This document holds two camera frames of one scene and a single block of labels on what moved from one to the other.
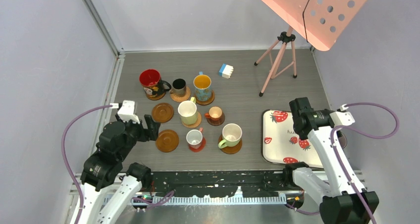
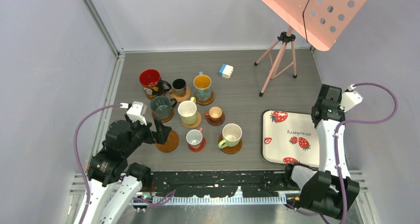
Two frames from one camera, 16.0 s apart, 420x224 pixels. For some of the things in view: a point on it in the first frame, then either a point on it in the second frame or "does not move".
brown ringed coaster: [167, 140] does not move
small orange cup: [215, 113] does not move
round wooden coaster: [199, 120] does not move
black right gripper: [330, 114] -> [339, 108]
